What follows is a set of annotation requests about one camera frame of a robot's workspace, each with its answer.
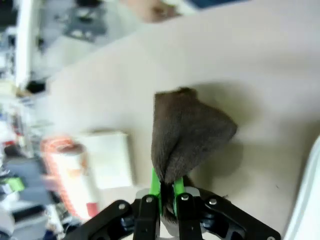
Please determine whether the white upright panel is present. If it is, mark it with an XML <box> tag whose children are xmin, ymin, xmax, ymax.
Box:
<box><xmin>15</xmin><ymin>0</ymin><xmax>43</xmax><ymax>87</ymax></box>

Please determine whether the black right gripper right finger with green tip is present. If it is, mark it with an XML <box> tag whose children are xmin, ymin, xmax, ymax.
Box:
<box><xmin>173</xmin><ymin>176</ymin><xmax>282</xmax><ymax>240</ymax></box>

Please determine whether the person's hand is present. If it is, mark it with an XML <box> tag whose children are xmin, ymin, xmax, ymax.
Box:
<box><xmin>141</xmin><ymin>0</ymin><xmax>182</xmax><ymax>24</ymax></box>

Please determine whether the orange lint roller white roll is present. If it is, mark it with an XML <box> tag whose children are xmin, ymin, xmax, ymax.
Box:
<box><xmin>40</xmin><ymin>136</ymin><xmax>101</xmax><ymax>219</ymax></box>

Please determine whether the black right gripper left finger with green tip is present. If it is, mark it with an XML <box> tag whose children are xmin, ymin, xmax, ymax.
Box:
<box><xmin>74</xmin><ymin>167</ymin><xmax>162</xmax><ymax>240</ymax></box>

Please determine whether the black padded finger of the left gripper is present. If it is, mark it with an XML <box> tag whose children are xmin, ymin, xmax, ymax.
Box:
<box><xmin>0</xmin><ymin>156</ymin><xmax>52</xmax><ymax>210</ymax></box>

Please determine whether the white plastic tray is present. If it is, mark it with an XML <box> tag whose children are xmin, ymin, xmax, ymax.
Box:
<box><xmin>284</xmin><ymin>135</ymin><xmax>320</xmax><ymax>240</ymax></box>

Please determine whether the white lint roller base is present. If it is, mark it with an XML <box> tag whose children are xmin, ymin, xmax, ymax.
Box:
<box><xmin>81</xmin><ymin>129</ymin><xmax>138</xmax><ymax>190</ymax></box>

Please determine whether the brown microfibre cloth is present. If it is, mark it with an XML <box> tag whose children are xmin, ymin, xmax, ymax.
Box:
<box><xmin>150</xmin><ymin>86</ymin><xmax>238</xmax><ymax>236</ymax></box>

